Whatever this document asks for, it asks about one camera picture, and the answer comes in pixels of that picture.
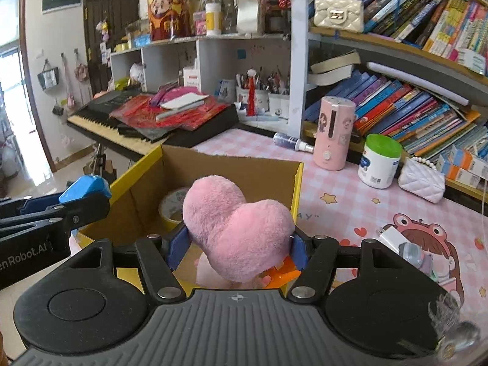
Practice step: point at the orange blue medicine box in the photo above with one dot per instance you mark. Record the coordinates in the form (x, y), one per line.
(469, 160)
(461, 177)

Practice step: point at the white quilted purse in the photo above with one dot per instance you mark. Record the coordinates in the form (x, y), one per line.
(421, 183)

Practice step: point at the black electronic keyboard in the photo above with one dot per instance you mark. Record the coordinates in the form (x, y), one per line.
(95, 122)

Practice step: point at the white booklet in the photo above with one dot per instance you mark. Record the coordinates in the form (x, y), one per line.
(185, 101)

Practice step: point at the white paper roll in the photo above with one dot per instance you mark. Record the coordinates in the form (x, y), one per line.
(419, 82)

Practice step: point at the white ribbon roll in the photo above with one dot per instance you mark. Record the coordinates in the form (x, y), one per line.
(247, 11)

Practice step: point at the dark wall panel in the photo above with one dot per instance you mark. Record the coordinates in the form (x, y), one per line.
(61, 0)

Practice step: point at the small blue plastic object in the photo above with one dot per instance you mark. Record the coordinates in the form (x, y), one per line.
(84, 186)

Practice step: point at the white box red label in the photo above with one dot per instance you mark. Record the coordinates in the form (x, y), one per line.
(191, 78)

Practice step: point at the pink hanging bag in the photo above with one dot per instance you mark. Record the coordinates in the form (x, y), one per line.
(81, 70)

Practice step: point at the blue packets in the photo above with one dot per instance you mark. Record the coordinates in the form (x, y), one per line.
(140, 41)

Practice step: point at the brown glass bottle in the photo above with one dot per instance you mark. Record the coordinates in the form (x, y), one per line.
(274, 21)

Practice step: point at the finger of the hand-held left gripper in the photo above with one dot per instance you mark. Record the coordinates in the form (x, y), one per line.
(38, 206)
(87, 209)

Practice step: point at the dark brown door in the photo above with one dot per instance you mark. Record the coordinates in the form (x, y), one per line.
(114, 7)

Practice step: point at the yellow cardboard box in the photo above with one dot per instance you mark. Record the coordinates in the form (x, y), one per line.
(236, 167)

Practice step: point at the keyboard stand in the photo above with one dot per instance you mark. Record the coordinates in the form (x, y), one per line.
(99, 160)

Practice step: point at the white bottle yellow label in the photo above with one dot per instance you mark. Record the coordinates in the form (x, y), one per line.
(213, 21)

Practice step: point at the wooden bookshelf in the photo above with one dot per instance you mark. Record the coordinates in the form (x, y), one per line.
(297, 64)

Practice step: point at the pink humidifier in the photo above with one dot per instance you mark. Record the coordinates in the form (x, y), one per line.
(333, 137)

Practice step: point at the pair of thick books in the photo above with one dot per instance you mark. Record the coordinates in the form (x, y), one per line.
(335, 66)

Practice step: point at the white charger adapter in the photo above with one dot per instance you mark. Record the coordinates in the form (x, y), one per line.
(389, 238)

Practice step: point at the white cubby shelf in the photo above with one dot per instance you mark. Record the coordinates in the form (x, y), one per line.
(167, 61)

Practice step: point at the grey tote bag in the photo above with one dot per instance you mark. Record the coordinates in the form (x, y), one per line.
(48, 78)

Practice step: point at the pink plush toy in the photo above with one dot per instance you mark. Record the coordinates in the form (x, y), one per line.
(236, 228)

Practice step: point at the cream quilted pearl handbag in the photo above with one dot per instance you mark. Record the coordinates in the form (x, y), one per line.
(337, 13)

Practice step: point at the small spray bottle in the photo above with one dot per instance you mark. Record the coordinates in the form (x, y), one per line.
(288, 140)

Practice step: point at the row of colourful leaning books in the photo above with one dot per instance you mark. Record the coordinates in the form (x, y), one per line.
(438, 23)

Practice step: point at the fortune god figure box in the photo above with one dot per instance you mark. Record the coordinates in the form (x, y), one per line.
(167, 19)

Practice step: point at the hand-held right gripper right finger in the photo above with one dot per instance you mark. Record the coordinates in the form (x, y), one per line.
(298, 251)

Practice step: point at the pile of red packets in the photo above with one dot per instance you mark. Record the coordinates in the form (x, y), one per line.
(190, 118)

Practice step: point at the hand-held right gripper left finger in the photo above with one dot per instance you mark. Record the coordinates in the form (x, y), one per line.
(178, 247)

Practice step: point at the row of blue children's books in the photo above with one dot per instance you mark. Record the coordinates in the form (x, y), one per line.
(400, 110)

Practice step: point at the pink checked printed tablecloth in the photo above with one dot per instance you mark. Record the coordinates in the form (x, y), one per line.
(343, 213)

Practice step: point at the white plastic bag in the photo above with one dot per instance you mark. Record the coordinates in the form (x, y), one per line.
(137, 73)

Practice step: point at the small grey object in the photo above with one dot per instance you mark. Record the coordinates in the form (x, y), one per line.
(411, 255)

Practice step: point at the white jar green lid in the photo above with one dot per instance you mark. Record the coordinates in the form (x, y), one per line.
(379, 164)

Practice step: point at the red tassel ornament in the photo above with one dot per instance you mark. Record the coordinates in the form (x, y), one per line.
(251, 99)

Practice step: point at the orange plastic object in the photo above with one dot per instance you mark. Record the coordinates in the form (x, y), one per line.
(282, 274)

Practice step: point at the gold tape roll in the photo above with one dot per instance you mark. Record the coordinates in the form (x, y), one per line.
(169, 207)

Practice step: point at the magenta wrapper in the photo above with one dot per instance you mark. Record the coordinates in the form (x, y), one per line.
(167, 93)

